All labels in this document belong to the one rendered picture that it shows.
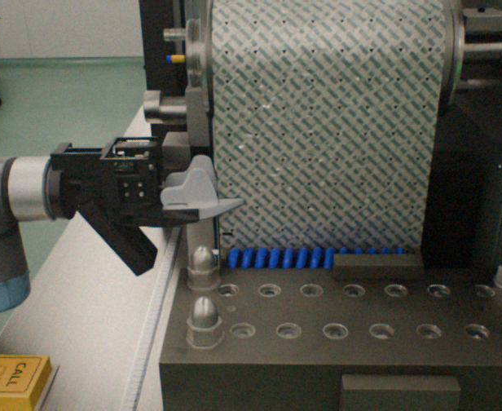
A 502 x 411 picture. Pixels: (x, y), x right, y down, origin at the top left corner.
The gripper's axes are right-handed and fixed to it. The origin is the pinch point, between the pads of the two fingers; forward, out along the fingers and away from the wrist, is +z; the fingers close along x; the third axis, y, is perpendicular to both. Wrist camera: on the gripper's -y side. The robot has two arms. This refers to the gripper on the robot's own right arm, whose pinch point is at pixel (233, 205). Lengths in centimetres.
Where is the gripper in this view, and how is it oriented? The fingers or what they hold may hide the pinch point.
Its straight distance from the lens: 69.1
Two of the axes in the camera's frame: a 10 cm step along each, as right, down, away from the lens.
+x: 0.4, -4.4, 9.0
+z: 10.0, 0.0, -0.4
